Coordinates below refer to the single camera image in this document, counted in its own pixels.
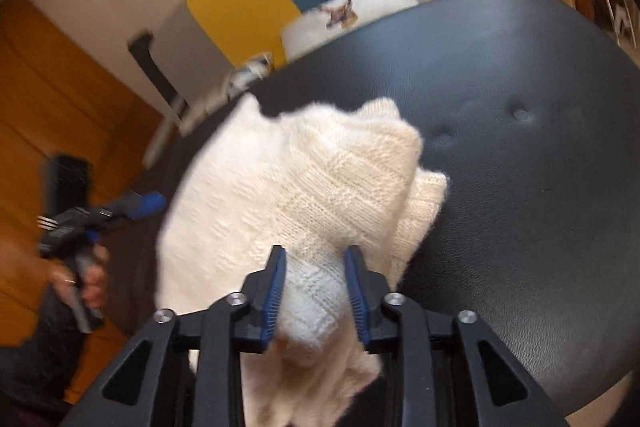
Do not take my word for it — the person's left forearm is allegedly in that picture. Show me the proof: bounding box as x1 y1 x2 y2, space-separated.
0 247 101 427

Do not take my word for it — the person's left hand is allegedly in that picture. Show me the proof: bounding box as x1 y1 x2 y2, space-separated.
50 244 109 316

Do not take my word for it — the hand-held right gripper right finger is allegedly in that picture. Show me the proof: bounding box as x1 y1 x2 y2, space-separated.
344 245 572 427

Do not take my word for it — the blue triangle pattern pillow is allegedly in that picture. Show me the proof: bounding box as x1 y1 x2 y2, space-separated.
225 52 274 100

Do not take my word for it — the cream knit sweater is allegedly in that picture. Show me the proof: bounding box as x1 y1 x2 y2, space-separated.
155 97 450 427

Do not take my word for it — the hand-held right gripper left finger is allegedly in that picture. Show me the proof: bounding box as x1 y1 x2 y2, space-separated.
65 245 288 427

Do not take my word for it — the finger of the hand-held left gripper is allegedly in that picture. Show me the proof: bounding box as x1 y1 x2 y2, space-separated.
97 191 169 222

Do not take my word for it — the black leather ottoman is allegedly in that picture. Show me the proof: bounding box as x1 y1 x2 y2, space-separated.
135 0 640 419

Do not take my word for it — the wooden wardrobe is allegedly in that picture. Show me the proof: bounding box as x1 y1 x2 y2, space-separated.
0 0 167 404

